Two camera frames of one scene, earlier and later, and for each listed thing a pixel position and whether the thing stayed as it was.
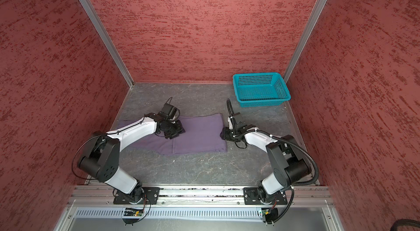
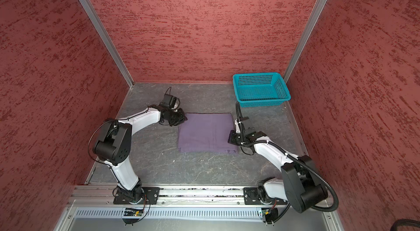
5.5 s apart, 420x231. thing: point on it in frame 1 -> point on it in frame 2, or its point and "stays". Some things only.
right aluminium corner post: (313, 22) stays
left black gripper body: (173, 129) -> (175, 117)
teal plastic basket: (260, 89) stays
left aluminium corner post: (87, 4) stays
